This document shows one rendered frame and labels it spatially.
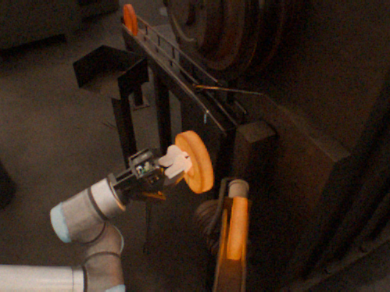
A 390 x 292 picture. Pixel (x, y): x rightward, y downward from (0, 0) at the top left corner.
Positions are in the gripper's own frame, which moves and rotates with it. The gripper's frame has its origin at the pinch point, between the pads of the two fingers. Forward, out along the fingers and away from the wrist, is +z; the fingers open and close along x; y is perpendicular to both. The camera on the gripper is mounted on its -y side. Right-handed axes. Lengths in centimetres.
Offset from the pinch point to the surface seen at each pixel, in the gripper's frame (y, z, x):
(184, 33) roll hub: 13.2, 16.2, 30.8
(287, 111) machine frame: -5.7, 29.8, 2.1
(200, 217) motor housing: -33.2, -5.3, 2.6
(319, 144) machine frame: -5.4, 29.0, -12.4
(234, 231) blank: -7.7, -0.7, -19.1
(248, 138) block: -9.8, 17.2, 3.7
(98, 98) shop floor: -82, -27, 159
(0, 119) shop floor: -62, -96, 169
